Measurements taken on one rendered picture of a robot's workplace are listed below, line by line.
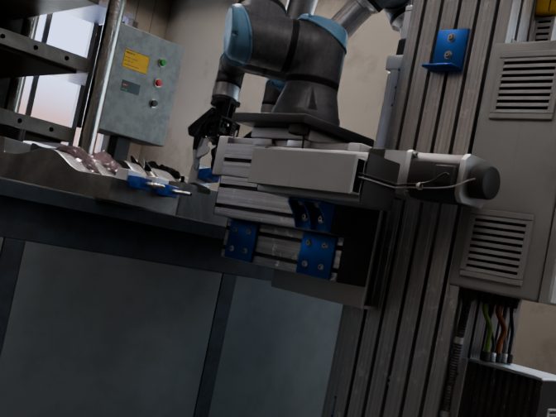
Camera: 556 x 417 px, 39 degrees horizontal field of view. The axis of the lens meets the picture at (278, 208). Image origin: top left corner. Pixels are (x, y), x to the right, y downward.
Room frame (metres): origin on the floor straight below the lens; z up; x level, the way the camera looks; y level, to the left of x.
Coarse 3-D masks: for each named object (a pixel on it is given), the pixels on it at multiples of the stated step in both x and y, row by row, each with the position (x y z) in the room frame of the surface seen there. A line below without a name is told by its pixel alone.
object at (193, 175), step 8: (192, 168) 2.16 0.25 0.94; (200, 168) 2.14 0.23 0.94; (208, 168) 2.11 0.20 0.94; (192, 176) 2.15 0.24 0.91; (200, 176) 2.13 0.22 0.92; (208, 176) 2.11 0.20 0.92; (216, 176) 2.11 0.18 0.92; (192, 184) 2.16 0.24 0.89; (200, 184) 2.14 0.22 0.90; (208, 184) 2.16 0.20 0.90
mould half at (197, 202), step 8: (120, 160) 2.35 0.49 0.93; (128, 168) 2.30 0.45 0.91; (136, 168) 2.32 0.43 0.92; (152, 168) 2.40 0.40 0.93; (144, 176) 2.29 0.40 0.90; (160, 176) 2.36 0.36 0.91; (168, 176) 2.39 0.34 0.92; (168, 184) 2.15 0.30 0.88; (176, 184) 2.12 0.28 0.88; (184, 184) 2.10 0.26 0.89; (192, 192) 2.12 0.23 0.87; (216, 192) 2.17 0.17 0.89; (184, 200) 2.11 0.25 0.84; (192, 200) 2.12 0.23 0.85; (200, 200) 2.14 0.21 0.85; (208, 200) 2.16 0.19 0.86; (176, 208) 2.10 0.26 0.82; (184, 208) 2.11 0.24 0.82; (192, 208) 2.13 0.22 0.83; (200, 208) 2.14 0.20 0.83; (208, 208) 2.16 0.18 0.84; (184, 216) 2.11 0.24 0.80; (192, 216) 2.13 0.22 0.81; (200, 216) 2.15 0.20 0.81; (208, 216) 2.17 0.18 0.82; (216, 216) 2.18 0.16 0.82; (224, 224) 2.21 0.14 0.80
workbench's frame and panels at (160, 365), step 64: (0, 192) 1.70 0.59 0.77; (0, 256) 1.77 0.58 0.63; (64, 256) 1.88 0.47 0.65; (128, 256) 1.99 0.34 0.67; (192, 256) 2.12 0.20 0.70; (0, 320) 1.79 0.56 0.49; (64, 320) 1.90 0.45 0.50; (128, 320) 2.02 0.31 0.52; (192, 320) 2.16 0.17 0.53; (256, 320) 2.31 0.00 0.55; (320, 320) 2.49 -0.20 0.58; (0, 384) 1.82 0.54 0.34; (64, 384) 1.92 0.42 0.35; (128, 384) 2.05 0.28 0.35; (192, 384) 2.19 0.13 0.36; (256, 384) 2.34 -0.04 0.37; (320, 384) 2.53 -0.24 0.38
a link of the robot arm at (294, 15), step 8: (288, 0) 2.02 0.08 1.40; (296, 0) 1.99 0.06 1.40; (304, 0) 1.99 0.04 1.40; (312, 0) 1.99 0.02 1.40; (288, 8) 2.02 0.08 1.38; (296, 8) 2.00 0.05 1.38; (304, 8) 2.00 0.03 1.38; (312, 8) 2.01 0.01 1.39; (288, 16) 2.02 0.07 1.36; (296, 16) 2.01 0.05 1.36; (264, 72) 2.10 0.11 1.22; (272, 72) 2.10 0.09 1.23; (280, 72) 2.10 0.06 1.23; (280, 80) 2.13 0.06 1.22
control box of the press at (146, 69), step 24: (96, 48) 2.97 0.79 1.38; (120, 48) 2.89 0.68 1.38; (144, 48) 2.95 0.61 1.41; (168, 48) 3.02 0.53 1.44; (120, 72) 2.90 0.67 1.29; (144, 72) 2.97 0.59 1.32; (168, 72) 3.04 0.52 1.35; (120, 96) 2.91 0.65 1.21; (144, 96) 2.98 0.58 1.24; (168, 96) 3.05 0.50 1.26; (120, 120) 2.93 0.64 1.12; (144, 120) 3.00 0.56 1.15; (168, 120) 3.07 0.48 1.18; (120, 144) 3.00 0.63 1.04; (144, 144) 3.12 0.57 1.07
